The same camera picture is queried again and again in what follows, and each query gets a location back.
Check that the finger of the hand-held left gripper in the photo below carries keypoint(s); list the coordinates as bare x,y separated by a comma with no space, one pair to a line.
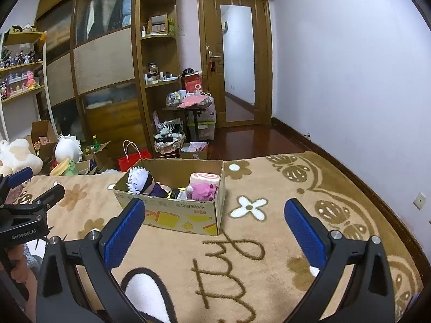
20,176
50,197

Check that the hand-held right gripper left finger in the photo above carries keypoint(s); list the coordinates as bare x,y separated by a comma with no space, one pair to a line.
124,232

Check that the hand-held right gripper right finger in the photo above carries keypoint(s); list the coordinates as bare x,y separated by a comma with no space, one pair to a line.
303,235

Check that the white-haired plush doll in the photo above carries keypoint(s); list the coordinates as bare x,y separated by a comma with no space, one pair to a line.
139,178

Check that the pink plush toy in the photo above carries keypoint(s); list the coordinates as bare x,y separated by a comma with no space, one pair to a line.
202,191

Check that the pink and white plush cushion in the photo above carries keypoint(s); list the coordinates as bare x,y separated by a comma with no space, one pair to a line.
205,178

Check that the person's left forearm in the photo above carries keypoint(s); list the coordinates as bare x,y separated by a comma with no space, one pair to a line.
32,286

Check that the person's left hand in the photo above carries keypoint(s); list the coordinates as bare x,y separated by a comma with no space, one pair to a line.
16,254

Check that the cream plush toy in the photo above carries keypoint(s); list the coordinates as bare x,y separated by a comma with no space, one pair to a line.
16,154

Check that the green frog toy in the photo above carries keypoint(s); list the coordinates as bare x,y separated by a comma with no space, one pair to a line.
69,166

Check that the white round plush toy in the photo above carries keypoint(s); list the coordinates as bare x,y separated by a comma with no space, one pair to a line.
65,149

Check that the tall open cardboard box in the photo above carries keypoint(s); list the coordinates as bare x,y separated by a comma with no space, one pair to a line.
40,129

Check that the cardboard box with flaps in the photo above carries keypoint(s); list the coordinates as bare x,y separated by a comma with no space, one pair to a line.
101,158

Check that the green bottle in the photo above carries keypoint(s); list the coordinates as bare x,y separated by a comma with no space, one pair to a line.
96,143

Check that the red gift bag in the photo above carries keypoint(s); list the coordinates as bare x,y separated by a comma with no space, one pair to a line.
133,161

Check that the lace-trimmed basket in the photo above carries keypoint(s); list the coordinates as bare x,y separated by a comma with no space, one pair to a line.
168,148

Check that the small cardboard box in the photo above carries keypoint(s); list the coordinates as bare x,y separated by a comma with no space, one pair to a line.
193,154

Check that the striped plush toy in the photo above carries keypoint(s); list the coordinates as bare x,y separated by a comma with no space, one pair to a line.
171,128

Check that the small dark side table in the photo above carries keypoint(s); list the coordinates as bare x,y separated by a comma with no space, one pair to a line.
186,121

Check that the clear storage bin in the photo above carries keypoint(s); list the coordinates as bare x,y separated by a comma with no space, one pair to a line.
205,124

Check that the wooden wardrobe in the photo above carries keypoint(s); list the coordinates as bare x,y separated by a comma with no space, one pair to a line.
101,60

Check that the pink cloth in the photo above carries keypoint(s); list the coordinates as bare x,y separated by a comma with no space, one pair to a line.
192,101

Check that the red box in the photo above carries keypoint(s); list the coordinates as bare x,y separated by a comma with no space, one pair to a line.
193,84

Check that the wooden corner shelf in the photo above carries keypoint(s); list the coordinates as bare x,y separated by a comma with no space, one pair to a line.
158,36

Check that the wooden door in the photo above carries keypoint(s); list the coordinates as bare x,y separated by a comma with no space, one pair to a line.
212,23

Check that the wall shelf with figures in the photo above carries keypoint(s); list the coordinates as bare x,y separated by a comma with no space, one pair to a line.
20,67

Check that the wall socket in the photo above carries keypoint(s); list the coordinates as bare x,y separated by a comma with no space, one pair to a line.
420,201

